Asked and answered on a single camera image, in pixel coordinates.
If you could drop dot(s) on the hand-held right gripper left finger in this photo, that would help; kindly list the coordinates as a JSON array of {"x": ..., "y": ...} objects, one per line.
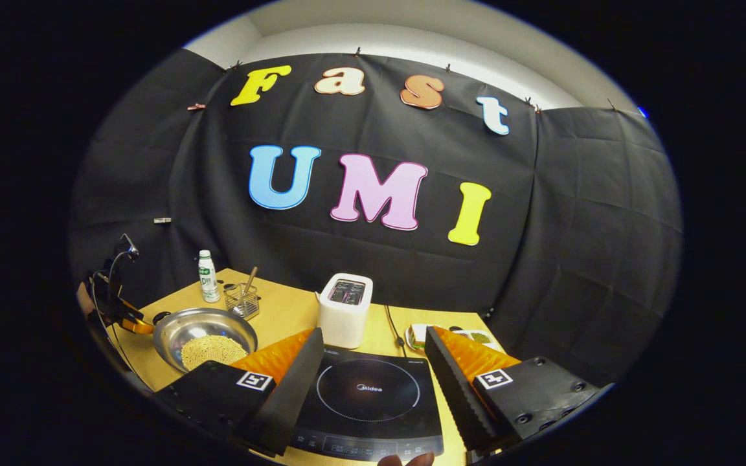
[{"x": 289, "y": 395}]

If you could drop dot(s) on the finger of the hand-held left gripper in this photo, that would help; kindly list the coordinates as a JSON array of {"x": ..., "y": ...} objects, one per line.
[{"x": 136, "y": 323}]

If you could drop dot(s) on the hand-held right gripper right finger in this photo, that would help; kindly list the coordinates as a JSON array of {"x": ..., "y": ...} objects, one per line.
[{"x": 457, "y": 401}]

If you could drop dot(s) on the black induction cooktop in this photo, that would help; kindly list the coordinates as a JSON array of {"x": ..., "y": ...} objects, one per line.
[{"x": 366, "y": 388}]

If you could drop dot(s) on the pile of yellow soybeans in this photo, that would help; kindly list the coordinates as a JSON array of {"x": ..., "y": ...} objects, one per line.
[{"x": 214, "y": 353}]

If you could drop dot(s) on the white divided dish of beans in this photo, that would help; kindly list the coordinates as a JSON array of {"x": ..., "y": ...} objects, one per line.
[{"x": 478, "y": 337}]

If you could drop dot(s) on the white bread lettuce sandwich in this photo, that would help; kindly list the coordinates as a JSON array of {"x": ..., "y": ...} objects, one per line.
[{"x": 419, "y": 333}]

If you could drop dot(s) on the white bottle with green label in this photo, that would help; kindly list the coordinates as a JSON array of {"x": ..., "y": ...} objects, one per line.
[{"x": 208, "y": 278}]

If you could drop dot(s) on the white toaster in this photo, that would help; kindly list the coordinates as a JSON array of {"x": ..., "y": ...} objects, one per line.
[{"x": 344, "y": 320}]

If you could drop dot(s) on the black backdrop cloth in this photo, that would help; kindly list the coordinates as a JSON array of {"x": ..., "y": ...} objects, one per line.
[{"x": 574, "y": 226}]

